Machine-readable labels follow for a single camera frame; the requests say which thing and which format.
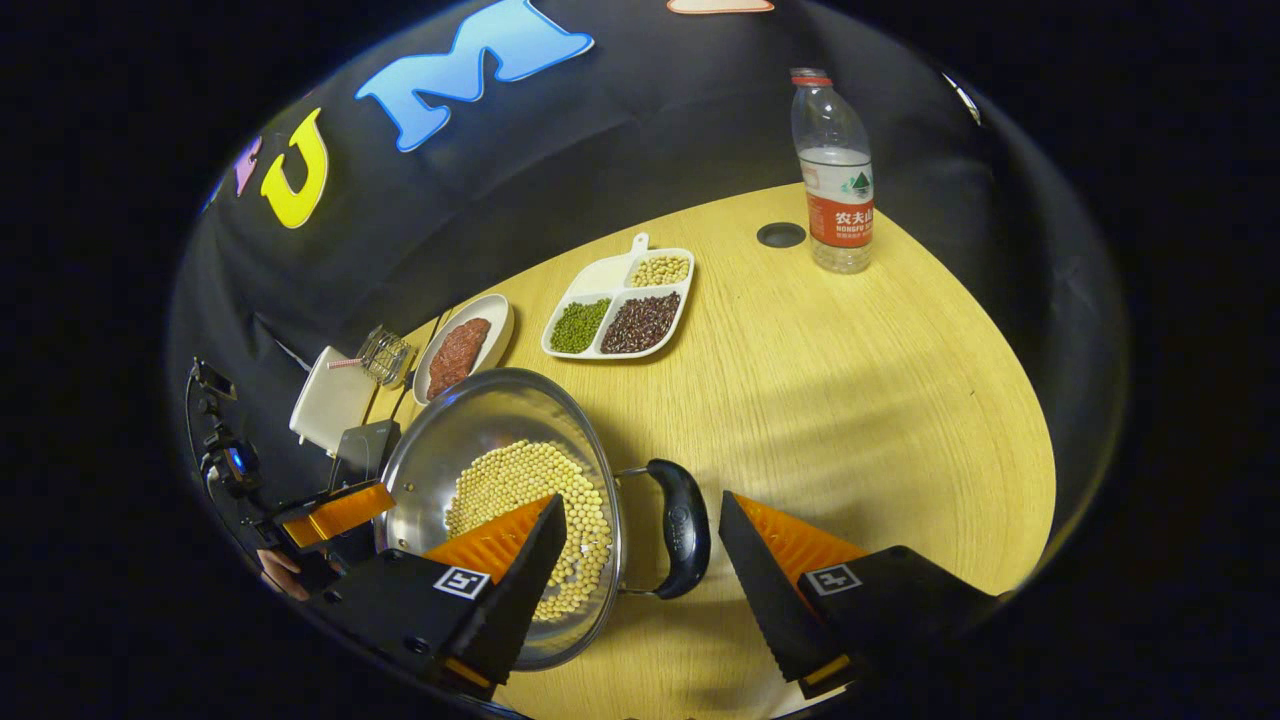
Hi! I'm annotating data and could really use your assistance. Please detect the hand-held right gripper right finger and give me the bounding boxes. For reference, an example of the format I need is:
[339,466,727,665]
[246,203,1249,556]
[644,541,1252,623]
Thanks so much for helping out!
[718,490,1001,699]

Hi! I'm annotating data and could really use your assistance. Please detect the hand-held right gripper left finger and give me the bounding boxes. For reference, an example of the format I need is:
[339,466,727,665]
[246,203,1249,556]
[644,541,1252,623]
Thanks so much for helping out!
[305,493,568,699]

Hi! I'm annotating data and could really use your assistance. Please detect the black induction cooktop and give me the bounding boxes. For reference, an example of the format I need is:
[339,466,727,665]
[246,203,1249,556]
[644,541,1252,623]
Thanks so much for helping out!
[330,420,403,491]

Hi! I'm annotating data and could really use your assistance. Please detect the steel pot with black handles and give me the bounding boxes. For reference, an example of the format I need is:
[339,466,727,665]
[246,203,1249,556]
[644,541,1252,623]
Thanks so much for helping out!
[375,367,712,673]

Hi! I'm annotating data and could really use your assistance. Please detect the layer of soybeans in pot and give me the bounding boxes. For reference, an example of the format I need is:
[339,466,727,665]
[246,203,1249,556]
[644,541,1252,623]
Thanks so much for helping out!
[443,440,613,623]

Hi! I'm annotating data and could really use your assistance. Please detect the white toaster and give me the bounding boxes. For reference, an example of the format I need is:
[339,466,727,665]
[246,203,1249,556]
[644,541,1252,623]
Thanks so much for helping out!
[289,346,379,456]

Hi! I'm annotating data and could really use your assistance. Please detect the red-brown meat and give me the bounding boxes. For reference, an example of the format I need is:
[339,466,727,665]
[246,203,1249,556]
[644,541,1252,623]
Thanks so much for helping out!
[427,317,493,401]

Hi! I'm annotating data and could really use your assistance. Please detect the white oval plate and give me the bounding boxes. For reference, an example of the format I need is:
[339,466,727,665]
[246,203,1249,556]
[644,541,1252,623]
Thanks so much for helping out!
[412,293,515,406]

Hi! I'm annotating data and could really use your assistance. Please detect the pile of green beans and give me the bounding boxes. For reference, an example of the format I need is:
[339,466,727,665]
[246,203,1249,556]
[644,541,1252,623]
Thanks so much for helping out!
[549,298,612,355]

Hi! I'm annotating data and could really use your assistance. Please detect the pile of dark red beans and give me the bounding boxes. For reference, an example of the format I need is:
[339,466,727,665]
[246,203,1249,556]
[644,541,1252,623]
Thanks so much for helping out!
[601,291,682,355]

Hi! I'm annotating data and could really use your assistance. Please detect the white divided dish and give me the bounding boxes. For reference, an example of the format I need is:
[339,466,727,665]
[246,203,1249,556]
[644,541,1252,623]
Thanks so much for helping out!
[541,233,696,361]

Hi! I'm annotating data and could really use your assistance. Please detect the small pile of soybeans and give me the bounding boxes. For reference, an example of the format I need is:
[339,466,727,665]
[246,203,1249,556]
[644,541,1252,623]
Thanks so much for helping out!
[630,255,691,289]

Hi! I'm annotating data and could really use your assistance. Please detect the clear water bottle red label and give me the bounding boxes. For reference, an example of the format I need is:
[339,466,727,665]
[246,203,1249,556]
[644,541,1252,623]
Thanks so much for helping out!
[790,67,876,275]

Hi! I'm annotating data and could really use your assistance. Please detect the black backdrop cloth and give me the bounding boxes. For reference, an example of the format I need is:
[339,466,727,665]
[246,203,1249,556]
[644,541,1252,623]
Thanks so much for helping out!
[170,0,1131,561]

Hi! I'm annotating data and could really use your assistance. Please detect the wire mesh holder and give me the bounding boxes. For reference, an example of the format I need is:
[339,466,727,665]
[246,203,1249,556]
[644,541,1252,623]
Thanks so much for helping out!
[357,326,417,389]

